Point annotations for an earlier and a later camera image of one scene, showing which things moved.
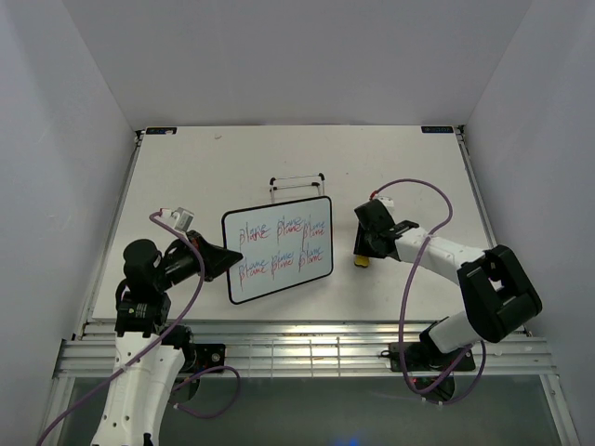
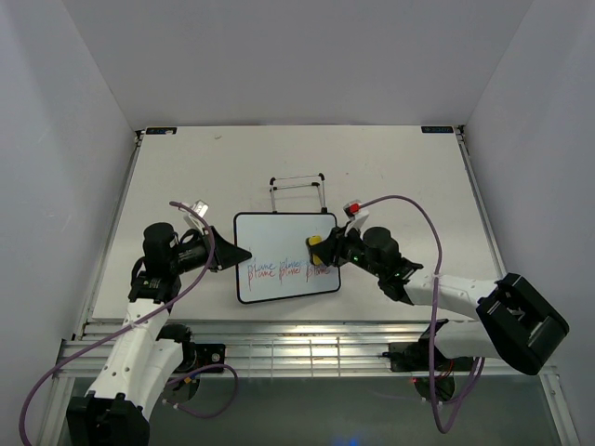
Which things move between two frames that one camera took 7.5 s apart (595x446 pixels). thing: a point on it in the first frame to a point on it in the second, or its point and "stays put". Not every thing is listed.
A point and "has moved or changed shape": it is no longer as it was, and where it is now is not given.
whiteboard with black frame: x=282 y=244 has moved or changed shape
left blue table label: x=161 y=130 stays put
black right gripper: x=361 y=247 to x=337 y=242
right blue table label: x=437 y=129 stays put
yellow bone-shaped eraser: x=362 y=260 has moved or changed shape
